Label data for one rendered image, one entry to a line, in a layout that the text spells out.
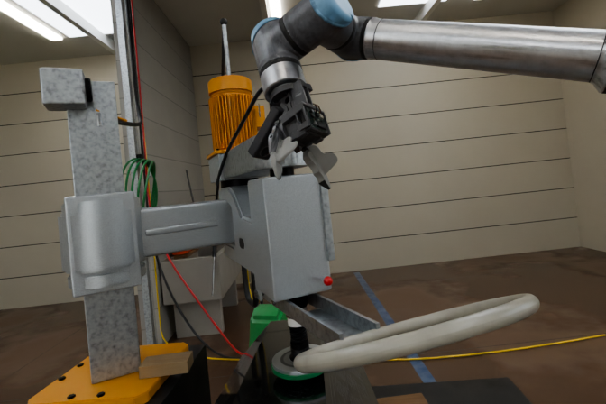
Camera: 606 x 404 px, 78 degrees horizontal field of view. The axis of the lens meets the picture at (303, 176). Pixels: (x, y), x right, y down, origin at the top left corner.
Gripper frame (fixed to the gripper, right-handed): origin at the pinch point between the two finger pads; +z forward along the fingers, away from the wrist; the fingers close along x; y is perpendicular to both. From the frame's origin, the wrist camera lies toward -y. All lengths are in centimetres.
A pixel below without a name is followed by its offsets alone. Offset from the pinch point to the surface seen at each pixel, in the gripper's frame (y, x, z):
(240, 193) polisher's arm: -79, 62, -41
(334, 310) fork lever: -36, 49, 21
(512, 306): 22.4, 14.3, 28.7
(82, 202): -114, 7, -46
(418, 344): 11.3, 1.4, 30.0
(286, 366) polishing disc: -63, 51, 34
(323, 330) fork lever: -29, 33, 25
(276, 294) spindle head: -51, 41, 11
